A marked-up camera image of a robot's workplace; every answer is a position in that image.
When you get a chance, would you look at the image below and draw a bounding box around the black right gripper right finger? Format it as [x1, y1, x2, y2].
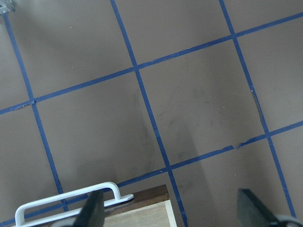
[237, 188, 303, 227]

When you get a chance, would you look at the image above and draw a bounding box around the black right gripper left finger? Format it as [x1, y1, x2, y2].
[73, 190, 105, 227]

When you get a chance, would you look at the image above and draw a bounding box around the aluminium frame post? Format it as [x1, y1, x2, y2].
[0, 0, 15, 15]

